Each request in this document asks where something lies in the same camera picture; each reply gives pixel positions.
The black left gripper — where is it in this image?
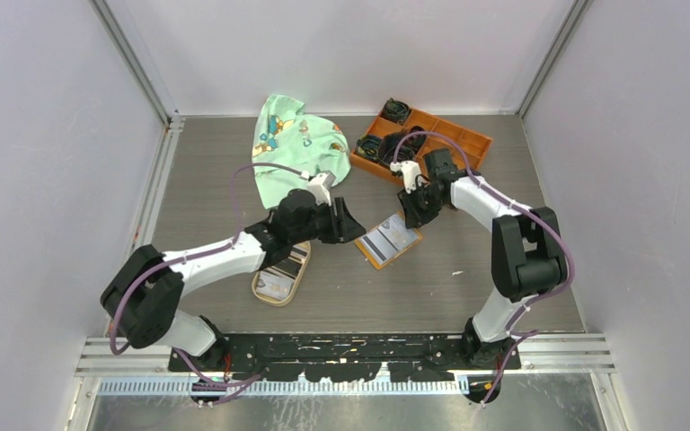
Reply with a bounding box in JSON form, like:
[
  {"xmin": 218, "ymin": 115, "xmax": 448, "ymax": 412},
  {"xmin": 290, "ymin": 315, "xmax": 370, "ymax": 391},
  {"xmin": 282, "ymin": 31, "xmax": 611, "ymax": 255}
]
[{"xmin": 289, "ymin": 197, "xmax": 365, "ymax": 245}]

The orange leather card holder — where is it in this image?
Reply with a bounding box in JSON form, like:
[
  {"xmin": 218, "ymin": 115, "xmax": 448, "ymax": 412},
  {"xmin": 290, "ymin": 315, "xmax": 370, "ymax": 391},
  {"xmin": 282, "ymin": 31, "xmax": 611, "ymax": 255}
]
[{"xmin": 354, "ymin": 212, "xmax": 423, "ymax": 270}]

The beige oval card tray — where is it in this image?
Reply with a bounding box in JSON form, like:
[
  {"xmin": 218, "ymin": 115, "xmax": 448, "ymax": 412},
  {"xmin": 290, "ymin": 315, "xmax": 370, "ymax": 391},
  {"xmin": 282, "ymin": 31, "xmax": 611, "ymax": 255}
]
[{"xmin": 251, "ymin": 242, "xmax": 311, "ymax": 307}]

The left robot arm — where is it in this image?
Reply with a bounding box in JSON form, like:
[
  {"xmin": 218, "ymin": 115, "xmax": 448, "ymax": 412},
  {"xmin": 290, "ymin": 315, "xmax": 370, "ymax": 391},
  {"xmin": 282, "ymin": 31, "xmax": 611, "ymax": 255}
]
[{"xmin": 100, "ymin": 189, "xmax": 366, "ymax": 371}]

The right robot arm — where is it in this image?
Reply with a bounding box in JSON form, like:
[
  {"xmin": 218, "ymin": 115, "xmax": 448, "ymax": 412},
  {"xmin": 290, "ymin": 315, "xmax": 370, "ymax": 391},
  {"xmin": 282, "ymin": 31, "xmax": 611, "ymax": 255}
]
[{"xmin": 390, "ymin": 148, "xmax": 569, "ymax": 369}]

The black orange rolled tie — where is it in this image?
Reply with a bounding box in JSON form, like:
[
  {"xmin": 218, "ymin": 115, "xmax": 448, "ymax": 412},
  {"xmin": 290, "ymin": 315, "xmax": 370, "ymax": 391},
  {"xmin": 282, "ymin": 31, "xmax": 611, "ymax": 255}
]
[{"xmin": 403, "ymin": 126, "xmax": 427, "ymax": 154}]

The orange compartment organizer tray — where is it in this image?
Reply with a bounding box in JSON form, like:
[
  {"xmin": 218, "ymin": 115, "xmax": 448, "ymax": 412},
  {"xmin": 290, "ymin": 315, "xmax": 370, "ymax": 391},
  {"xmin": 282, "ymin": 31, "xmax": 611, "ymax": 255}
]
[{"xmin": 349, "ymin": 106, "xmax": 492, "ymax": 185}]

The blue yellow rolled tie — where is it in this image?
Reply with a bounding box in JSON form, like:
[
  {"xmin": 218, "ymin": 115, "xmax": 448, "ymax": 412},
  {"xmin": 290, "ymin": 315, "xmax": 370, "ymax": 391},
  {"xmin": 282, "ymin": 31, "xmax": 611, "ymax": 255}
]
[{"xmin": 355, "ymin": 135, "xmax": 383, "ymax": 163}]

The dark green rolled tie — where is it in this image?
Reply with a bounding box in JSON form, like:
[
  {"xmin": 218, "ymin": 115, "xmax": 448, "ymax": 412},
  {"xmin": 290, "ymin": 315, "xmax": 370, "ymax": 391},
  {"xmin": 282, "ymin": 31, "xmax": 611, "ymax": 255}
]
[{"xmin": 380, "ymin": 98, "xmax": 411, "ymax": 125}]

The light green printed shirt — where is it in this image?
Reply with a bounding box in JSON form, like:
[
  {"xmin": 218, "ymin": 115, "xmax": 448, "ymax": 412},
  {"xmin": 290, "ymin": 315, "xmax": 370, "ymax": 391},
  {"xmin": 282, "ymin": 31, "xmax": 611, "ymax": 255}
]
[{"xmin": 252, "ymin": 94, "xmax": 351, "ymax": 209}]

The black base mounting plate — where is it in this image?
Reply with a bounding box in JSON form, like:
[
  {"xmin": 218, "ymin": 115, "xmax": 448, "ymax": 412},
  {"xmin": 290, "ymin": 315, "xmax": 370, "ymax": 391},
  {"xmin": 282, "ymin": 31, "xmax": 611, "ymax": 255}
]
[{"xmin": 168, "ymin": 333, "xmax": 521, "ymax": 383}]

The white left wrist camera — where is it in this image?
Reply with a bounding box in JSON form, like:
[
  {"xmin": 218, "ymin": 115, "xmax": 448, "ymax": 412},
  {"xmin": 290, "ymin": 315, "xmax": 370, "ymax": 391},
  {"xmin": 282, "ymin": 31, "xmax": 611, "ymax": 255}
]
[{"xmin": 299, "ymin": 171, "xmax": 336, "ymax": 206}]

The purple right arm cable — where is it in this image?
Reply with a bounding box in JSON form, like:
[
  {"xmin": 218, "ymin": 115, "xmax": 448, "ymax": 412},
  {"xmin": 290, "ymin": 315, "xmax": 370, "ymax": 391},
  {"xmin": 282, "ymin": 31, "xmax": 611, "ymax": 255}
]
[{"xmin": 391, "ymin": 130, "xmax": 577, "ymax": 409}]

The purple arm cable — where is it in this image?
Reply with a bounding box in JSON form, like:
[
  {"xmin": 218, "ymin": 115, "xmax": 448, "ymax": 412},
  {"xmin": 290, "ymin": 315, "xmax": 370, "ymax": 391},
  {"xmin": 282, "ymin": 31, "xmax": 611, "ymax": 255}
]
[
  {"xmin": 108, "ymin": 163, "xmax": 314, "ymax": 409},
  {"xmin": 391, "ymin": 130, "xmax": 577, "ymax": 409}
]

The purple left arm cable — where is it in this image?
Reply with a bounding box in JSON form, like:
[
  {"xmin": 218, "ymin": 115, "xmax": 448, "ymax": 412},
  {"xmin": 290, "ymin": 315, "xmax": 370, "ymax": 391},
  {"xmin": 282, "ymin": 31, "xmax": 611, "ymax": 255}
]
[{"xmin": 108, "ymin": 163, "xmax": 314, "ymax": 409}]

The aluminium front rail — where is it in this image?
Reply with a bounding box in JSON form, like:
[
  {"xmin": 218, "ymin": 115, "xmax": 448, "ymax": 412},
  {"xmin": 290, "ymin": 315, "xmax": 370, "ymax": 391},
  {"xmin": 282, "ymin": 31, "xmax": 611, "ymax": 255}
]
[{"xmin": 75, "ymin": 333, "xmax": 616, "ymax": 402}]

